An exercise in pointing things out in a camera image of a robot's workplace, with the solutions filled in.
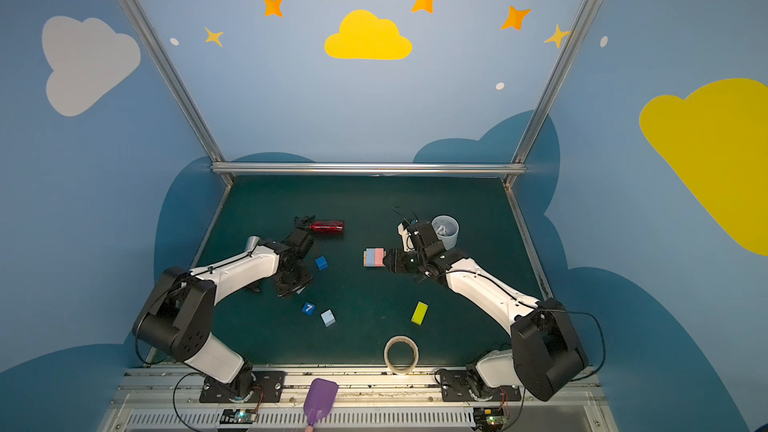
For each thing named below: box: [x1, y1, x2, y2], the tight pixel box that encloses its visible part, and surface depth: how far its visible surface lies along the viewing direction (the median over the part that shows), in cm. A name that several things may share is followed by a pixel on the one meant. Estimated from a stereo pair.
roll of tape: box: [384, 335, 419, 376], surface depth 80 cm
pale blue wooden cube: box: [320, 309, 336, 327], surface depth 86 cm
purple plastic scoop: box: [303, 378, 339, 432], surface depth 74 cm
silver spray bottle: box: [246, 236, 260, 252], surface depth 100 cm
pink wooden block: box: [374, 248, 385, 267], surface depth 100 cm
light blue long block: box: [366, 248, 375, 267], surface depth 98 cm
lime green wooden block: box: [411, 301, 429, 326], surface depth 88 cm
